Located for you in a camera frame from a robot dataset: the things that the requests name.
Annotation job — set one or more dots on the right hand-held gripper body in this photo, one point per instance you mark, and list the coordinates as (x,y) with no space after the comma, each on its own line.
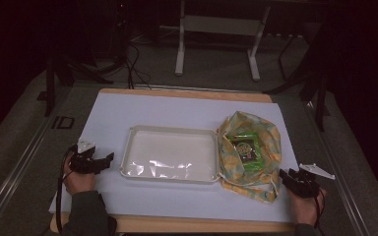
(305,180)

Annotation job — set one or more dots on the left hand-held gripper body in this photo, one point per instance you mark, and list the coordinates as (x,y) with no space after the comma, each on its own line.
(82,159)

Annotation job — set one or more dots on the green snack packet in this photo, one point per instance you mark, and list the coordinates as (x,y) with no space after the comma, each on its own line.
(246,150)

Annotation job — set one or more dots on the white plastic tray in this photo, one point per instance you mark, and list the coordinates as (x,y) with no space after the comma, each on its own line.
(170,154)

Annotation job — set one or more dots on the person's left hand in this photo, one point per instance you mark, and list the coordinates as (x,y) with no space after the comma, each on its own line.
(78,181)

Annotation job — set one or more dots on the person's right hand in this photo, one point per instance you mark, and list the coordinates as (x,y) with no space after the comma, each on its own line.
(306,206)

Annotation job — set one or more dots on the white paper sheet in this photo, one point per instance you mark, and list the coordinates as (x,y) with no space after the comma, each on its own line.
(164,111)

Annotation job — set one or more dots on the black stand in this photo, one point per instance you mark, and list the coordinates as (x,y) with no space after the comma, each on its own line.
(62,70)
(308,85)

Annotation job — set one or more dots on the white metal stand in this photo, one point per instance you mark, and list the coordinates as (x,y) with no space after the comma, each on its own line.
(221,26)

